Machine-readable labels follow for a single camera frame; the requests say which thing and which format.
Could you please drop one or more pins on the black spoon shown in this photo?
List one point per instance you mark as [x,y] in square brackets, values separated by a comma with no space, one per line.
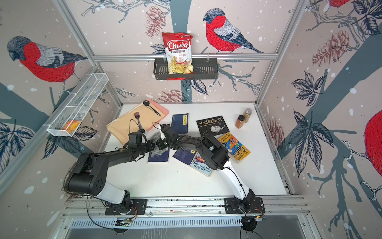
[147,104]

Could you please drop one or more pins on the tan paper sheet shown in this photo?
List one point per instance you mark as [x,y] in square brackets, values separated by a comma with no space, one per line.
[119,128]

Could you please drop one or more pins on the grey striped cloth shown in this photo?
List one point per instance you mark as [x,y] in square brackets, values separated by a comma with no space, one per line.
[155,138]

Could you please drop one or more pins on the colourful treehouse book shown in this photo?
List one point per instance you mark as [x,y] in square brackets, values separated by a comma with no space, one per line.
[199,164]

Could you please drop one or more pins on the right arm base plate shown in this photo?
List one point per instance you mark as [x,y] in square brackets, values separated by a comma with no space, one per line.
[234,205]

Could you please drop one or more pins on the dark blue book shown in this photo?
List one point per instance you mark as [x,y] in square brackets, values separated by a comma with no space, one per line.
[185,156]
[159,154]

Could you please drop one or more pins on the brown spice jar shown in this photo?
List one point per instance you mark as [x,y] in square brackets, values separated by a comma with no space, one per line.
[240,121]

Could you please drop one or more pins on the orange packet in shelf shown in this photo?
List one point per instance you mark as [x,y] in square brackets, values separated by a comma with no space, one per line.
[71,126]

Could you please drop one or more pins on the white wire shelf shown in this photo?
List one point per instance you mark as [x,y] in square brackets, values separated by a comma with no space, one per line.
[79,103]

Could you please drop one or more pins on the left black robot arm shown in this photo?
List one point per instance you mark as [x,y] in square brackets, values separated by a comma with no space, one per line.
[88,176]

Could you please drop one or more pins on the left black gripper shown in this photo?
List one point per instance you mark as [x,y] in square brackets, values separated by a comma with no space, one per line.
[150,146]

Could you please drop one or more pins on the yellow orange treehouse book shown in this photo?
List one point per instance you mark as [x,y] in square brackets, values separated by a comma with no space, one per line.
[238,152]

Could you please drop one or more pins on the black book with face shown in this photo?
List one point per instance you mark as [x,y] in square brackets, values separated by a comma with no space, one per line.
[212,126]

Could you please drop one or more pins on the red cassava chips bag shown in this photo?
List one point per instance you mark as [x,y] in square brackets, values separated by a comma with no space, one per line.
[178,51]

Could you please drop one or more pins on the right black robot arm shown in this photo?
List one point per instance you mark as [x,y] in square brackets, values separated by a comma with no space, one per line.
[216,156]

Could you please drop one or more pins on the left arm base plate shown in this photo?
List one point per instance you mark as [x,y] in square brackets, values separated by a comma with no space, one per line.
[127,207]

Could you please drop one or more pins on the pink tray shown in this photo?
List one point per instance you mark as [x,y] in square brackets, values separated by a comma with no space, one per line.
[145,116]

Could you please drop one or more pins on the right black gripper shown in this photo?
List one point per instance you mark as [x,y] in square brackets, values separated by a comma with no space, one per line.
[159,144]

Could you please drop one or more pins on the black wall basket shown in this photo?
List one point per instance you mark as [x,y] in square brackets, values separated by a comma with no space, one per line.
[203,69]

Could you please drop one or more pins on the iridescent purple spoon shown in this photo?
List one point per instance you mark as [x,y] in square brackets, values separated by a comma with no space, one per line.
[137,116]

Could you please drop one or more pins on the tan spice jar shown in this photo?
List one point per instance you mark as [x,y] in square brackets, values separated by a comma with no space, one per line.
[247,113]

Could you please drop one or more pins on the blue book yellow label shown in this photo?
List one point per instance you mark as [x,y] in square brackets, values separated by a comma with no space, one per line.
[180,123]

